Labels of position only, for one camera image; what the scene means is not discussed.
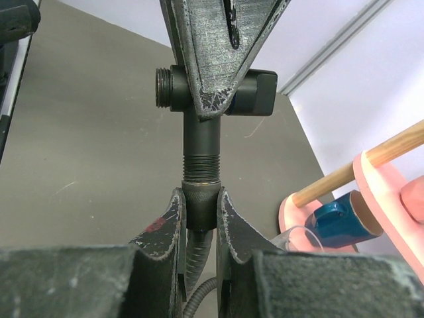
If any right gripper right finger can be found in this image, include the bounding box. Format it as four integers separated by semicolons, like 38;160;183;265
217;188;285;317

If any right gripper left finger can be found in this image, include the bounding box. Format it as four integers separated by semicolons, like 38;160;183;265
127;188;186;317

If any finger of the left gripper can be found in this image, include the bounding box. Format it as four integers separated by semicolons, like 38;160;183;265
160;0;291;121

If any black corrugated hose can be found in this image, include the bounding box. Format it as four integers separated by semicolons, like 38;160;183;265
182;178;221;318

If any black valve fitting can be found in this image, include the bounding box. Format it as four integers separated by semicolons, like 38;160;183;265
155;64;278;185

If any clear plastic cup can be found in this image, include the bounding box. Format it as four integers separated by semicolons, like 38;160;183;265
270;225;325;252

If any dark blue mug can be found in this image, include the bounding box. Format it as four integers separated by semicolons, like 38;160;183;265
305;190;384;248

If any pink three-tier shelf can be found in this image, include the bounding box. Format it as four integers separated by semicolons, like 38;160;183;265
278;121;423;280

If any pink cup middle shelf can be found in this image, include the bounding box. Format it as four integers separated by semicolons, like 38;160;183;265
400;176;424;224

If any aluminium rail frame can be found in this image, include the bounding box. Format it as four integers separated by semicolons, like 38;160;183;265
278;0;394;96

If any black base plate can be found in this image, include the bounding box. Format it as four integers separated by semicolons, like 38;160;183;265
1;36;32;159

